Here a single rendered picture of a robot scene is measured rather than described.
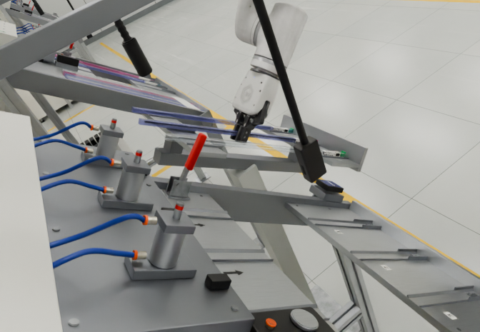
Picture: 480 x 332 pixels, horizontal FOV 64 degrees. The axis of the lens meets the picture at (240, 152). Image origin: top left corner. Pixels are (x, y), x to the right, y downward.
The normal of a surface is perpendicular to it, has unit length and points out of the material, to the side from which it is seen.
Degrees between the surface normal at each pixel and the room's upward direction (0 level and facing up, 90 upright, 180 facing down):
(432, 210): 0
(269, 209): 90
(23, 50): 90
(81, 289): 45
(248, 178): 90
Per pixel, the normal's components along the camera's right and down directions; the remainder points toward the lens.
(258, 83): -0.69, -0.25
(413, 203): -0.35, -0.76
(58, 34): 0.48, 0.35
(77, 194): 0.32, -0.92
